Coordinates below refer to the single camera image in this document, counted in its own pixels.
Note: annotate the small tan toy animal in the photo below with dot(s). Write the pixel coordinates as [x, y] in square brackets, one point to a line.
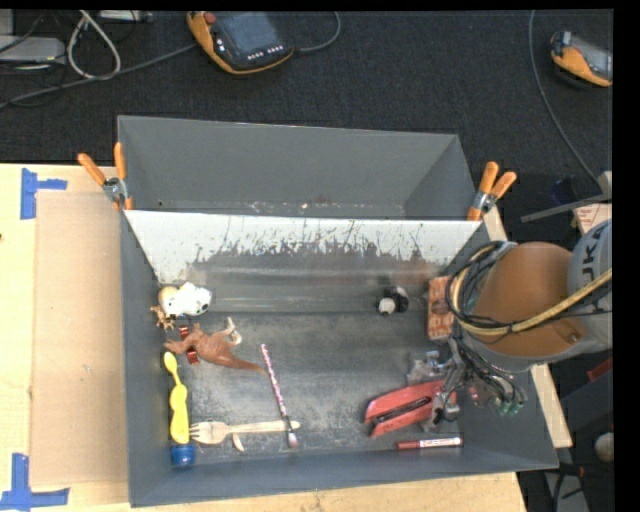
[163, 317]

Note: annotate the yellow plastic toothbrush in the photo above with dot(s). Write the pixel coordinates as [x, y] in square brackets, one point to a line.
[178, 405]

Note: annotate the grey metal bin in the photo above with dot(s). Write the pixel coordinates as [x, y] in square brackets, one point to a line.
[325, 350]

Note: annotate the pink striped thin brush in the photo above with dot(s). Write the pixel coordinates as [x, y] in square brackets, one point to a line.
[275, 385]

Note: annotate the black and white toy panda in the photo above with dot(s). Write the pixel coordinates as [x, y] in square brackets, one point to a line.
[391, 301]

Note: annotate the brown toy dinosaur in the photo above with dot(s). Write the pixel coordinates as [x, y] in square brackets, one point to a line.
[212, 347]

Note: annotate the white toy animal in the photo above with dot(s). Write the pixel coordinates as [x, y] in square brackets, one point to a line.
[187, 300]

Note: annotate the brown cardboard board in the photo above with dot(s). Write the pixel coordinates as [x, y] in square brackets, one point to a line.
[75, 340]

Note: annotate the pale wooden fork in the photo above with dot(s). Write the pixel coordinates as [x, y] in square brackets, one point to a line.
[240, 428]

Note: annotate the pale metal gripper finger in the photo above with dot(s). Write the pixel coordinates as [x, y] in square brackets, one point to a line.
[444, 407]
[425, 367]

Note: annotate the red and white marker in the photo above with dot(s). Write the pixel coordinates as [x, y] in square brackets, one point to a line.
[430, 443]

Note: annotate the blue bottle cap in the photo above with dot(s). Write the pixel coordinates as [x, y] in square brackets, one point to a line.
[182, 454]

